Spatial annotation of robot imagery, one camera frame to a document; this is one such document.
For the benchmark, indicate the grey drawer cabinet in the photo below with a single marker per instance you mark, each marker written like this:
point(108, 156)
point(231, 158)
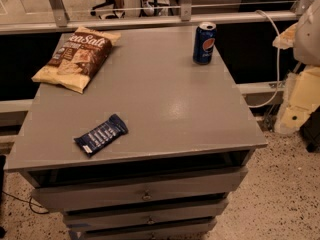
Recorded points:
point(181, 117)

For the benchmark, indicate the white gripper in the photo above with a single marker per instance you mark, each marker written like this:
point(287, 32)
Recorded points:
point(308, 35)

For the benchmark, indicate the top grey drawer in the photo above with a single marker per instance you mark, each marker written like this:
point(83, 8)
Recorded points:
point(139, 190)

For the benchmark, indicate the dark blue snack bar wrapper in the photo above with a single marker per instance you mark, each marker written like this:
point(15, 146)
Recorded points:
point(102, 135)

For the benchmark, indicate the metal railing frame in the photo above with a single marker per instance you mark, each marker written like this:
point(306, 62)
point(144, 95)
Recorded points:
point(45, 16)

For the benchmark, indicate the bottom grey drawer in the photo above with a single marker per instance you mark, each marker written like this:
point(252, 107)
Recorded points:
point(152, 232)

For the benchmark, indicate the grey drawer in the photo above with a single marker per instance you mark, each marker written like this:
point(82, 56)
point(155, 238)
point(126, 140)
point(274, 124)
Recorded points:
point(139, 190)
point(152, 232)
point(149, 215)

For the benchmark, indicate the blue pepsi can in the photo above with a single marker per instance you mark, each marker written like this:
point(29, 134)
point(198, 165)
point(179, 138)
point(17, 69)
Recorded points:
point(204, 42)

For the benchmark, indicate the black office chair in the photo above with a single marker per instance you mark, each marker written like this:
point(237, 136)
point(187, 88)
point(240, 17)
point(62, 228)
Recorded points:
point(118, 9)

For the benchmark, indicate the sea salt chips bag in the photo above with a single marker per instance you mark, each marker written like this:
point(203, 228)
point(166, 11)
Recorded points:
point(77, 61)

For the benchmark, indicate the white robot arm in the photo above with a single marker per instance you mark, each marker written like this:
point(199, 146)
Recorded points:
point(303, 37)

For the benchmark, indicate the middle grey drawer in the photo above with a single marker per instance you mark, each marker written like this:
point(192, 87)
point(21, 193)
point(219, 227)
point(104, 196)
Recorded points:
point(149, 215)

